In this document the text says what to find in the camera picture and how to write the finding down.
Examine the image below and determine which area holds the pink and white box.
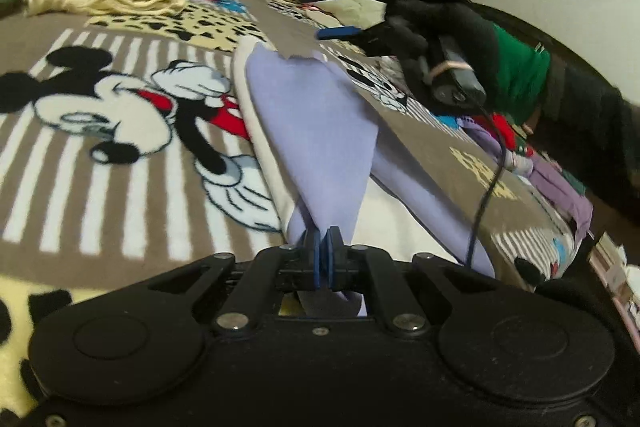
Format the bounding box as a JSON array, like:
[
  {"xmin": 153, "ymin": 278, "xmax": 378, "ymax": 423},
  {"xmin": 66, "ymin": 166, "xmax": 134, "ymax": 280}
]
[{"xmin": 586, "ymin": 231, "xmax": 640, "ymax": 310}]

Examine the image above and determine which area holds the printed cartoon mouse blanket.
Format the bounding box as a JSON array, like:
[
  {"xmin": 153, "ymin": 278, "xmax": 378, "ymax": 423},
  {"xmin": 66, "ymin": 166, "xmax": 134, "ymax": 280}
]
[{"xmin": 0, "ymin": 0, "xmax": 583, "ymax": 418}]

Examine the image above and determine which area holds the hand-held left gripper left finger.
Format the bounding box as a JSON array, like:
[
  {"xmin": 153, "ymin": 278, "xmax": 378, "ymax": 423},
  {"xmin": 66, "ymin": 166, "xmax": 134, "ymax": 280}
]
[{"xmin": 147, "ymin": 229, "xmax": 321, "ymax": 339}]

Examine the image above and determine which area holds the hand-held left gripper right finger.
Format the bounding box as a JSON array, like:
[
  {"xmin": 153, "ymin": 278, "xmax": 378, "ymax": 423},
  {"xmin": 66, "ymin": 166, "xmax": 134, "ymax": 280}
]
[{"xmin": 322, "ymin": 227, "xmax": 477, "ymax": 339}]

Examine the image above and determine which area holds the black cable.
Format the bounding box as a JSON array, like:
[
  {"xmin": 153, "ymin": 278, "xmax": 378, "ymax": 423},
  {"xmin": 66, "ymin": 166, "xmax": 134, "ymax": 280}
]
[{"xmin": 466, "ymin": 101, "xmax": 507, "ymax": 269}]

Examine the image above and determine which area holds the white cloth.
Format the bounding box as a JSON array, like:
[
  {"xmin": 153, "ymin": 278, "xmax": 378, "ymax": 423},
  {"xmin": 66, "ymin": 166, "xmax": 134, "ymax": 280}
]
[{"xmin": 232, "ymin": 34, "xmax": 476, "ymax": 260}]

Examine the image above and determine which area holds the lavender cloth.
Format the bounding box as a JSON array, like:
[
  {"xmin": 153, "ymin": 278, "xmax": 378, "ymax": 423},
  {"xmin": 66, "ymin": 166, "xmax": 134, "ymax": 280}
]
[{"xmin": 244, "ymin": 42, "xmax": 497, "ymax": 319}]

